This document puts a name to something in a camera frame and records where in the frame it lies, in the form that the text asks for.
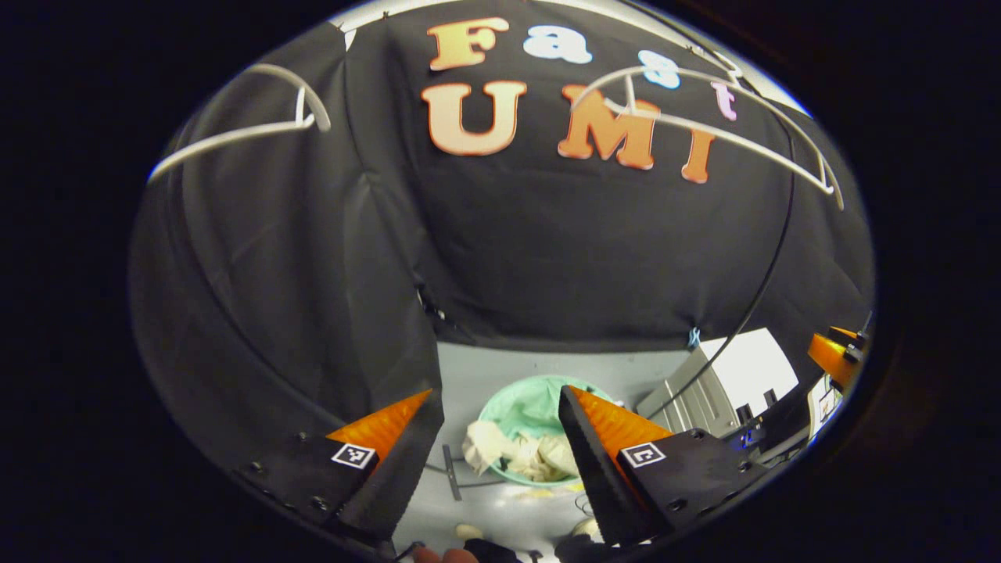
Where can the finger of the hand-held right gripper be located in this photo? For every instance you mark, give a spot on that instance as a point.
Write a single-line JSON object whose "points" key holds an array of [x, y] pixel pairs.
{"points": [[829, 356]]}

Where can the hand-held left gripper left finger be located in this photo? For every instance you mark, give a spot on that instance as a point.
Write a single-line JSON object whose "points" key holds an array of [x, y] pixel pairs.
{"points": [[403, 469]]}

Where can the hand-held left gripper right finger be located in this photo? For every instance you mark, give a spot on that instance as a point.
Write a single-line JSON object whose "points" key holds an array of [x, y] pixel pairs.
{"points": [[590, 461]]}

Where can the cream shirt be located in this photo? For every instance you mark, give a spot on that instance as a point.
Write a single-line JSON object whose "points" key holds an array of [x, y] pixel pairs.
{"points": [[532, 457]]}

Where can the green laundry hamper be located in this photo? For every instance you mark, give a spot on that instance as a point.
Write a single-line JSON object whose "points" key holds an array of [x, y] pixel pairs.
{"points": [[524, 407]]}

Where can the white hanger with hook wrap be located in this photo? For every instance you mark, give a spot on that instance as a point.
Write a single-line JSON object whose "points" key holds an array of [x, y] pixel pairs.
{"points": [[821, 186]]}

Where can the empty white hanger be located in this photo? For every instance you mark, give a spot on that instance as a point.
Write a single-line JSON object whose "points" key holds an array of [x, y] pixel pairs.
{"points": [[317, 121]]}

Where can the dark floor bar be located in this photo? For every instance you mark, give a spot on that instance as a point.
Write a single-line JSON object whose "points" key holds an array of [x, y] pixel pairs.
{"points": [[452, 473]]}

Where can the small white floor object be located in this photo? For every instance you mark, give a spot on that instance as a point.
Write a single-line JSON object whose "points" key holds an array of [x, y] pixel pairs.
{"points": [[469, 532], [585, 529]]}

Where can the grey ribbed panel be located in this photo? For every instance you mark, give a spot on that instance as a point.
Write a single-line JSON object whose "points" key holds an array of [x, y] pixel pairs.
{"points": [[688, 403]]}

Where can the light blue clip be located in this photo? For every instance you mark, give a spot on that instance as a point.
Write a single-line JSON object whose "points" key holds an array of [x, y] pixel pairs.
{"points": [[694, 338]]}

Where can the black backdrop cloth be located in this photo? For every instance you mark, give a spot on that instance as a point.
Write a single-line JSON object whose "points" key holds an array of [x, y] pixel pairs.
{"points": [[547, 250]]}

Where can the black clothes rail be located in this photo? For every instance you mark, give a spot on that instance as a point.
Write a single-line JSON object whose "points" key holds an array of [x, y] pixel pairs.
{"points": [[782, 242]]}

